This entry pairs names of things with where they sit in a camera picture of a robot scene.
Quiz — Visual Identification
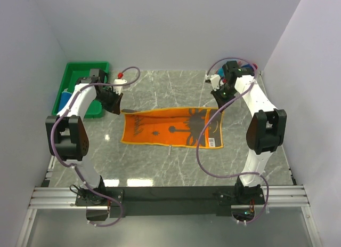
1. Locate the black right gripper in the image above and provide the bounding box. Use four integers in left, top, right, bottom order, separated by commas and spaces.
211, 84, 237, 113

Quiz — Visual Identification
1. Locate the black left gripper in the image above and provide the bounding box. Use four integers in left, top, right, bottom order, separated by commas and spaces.
95, 87, 124, 115

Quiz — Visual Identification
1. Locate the orange and grey towel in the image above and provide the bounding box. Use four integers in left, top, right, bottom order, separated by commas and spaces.
121, 107, 223, 149

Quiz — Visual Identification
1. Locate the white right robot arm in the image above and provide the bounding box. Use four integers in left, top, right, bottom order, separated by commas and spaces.
205, 60, 287, 204

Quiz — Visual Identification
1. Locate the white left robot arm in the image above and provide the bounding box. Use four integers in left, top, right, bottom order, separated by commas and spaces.
45, 68, 127, 205

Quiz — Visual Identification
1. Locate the red and blue crumpled towel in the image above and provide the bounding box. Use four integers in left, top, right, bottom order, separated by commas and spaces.
216, 60, 257, 78

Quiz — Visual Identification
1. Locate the blue rolled towel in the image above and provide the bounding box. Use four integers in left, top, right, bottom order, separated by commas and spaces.
58, 90, 72, 112

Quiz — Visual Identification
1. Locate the green plastic tray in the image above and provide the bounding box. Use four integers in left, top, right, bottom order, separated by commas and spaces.
51, 61, 110, 119

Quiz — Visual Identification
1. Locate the black base beam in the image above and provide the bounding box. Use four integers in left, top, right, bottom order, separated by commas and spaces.
75, 186, 265, 218

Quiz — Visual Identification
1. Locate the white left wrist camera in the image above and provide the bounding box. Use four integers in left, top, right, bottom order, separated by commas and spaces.
111, 72, 128, 95

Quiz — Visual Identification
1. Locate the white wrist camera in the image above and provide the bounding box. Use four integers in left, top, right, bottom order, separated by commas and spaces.
205, 74, 223, 91
111, 72, 128, 95

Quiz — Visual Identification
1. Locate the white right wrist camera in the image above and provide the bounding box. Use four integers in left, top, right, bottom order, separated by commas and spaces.
205, 74, 223, 91

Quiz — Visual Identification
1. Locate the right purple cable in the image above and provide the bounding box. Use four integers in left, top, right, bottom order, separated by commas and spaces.
196, 57, 270, 225

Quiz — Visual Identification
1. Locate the aluminium rail frame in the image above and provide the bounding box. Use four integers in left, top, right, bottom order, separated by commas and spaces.
17, 185, 322, 246

